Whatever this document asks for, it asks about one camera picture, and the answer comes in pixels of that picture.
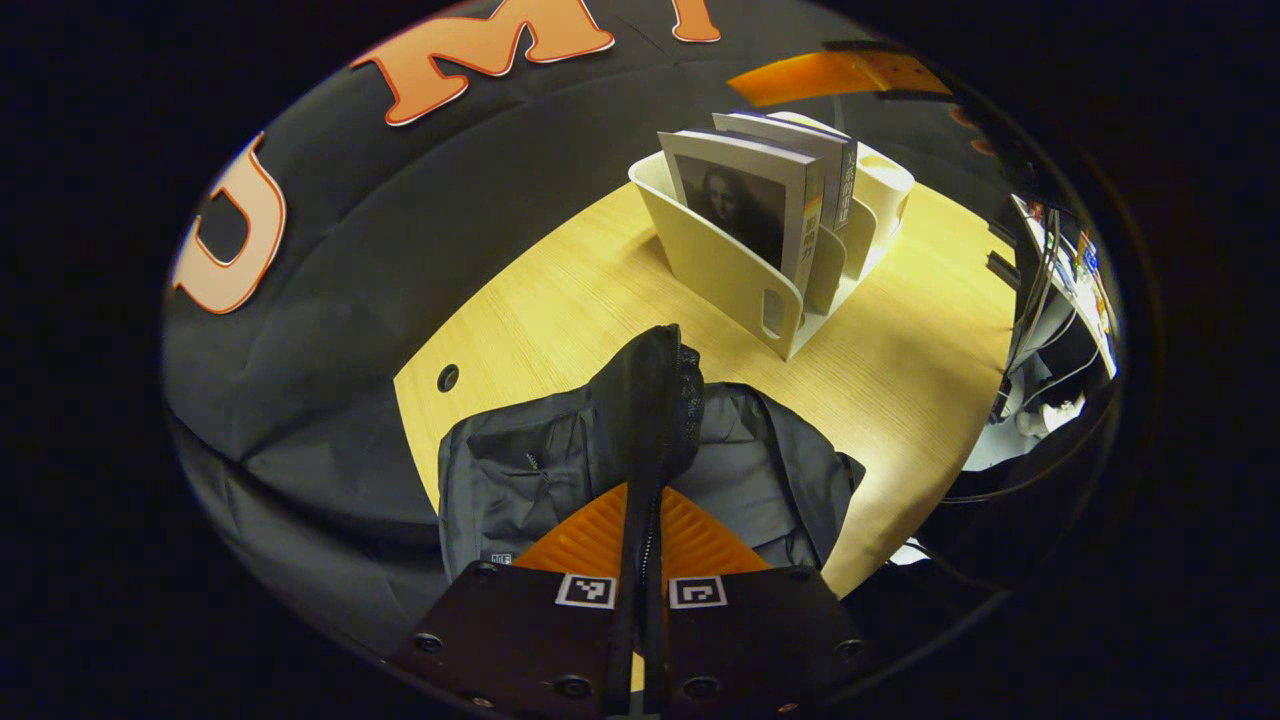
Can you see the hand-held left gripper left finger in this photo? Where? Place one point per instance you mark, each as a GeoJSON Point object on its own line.
{"type": "Point", "coordinates": [500, 630]}

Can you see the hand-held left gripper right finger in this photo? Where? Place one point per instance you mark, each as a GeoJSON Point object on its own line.
{"type": "Point", "coordinates": [760, 640]}

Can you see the black schoolbag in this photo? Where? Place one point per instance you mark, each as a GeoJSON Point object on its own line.
{"type": "Point", "coordinates": [520, 470]}

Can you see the white bookshelf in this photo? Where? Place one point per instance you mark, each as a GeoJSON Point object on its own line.
{"type": "Point", "coordinates": [720, 270]}

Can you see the white side desk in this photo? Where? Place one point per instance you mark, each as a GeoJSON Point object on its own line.
{"type": "Point", "coordinates": [1085, 300]}

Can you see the white shoe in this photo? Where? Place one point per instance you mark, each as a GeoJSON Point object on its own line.
{"type": "Point", "coordinates": [1050, 415]}

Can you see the portrait cover book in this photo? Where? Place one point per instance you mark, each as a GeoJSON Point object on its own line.
{"type": "Point", "coordinates": [740, 200]}

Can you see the purple cover book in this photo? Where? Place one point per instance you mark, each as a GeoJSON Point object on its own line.
{"type": "Point", "coordinates": [800, 145]}

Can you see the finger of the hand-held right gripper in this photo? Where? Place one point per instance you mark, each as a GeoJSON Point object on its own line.
{"type": "Point", "coordinates": [830, 75]}

